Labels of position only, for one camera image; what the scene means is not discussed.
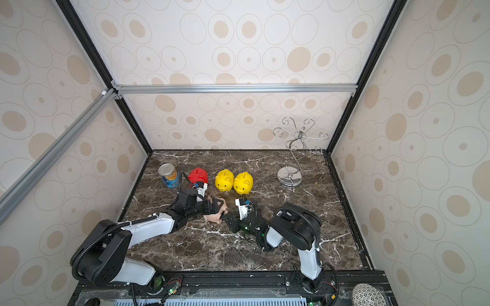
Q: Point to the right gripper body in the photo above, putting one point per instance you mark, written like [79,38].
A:
[236,222]

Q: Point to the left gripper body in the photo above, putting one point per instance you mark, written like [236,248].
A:
[200,208]

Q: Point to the pink piggy bank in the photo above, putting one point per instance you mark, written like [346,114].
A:
[214,209]

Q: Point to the yellow piggy bank front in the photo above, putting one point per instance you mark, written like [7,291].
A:
[243,183]

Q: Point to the yellow piggy bank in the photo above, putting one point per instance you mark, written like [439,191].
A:
[224,180]
[243,183]

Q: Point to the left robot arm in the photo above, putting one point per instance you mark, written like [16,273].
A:
[101,259]

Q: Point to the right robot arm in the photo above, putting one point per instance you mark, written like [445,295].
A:
[290,223]

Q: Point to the red piggy bank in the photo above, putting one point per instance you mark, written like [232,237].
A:
[197,176]

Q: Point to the yellow piggy bank back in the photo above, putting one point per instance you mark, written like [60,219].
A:
[224,180]

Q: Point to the blue labelled tin can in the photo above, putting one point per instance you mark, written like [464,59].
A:
[169,175]

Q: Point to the perforated metal mesh dome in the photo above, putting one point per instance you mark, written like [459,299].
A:
[367,295]

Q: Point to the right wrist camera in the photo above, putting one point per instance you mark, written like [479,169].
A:
[245,206]

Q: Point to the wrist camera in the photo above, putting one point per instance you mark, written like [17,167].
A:
[245,206]
[201,188]

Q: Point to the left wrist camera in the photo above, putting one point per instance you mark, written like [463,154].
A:
[201,188]

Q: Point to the chrome wire hook stand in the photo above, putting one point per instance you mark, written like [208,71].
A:
[291,176]

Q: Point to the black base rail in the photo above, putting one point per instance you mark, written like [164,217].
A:
[238,288]

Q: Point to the horizontal aluminium rail back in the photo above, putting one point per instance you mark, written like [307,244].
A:
[236,89]

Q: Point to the diagonal aluminium rail left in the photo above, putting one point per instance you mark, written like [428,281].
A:
[23,186]

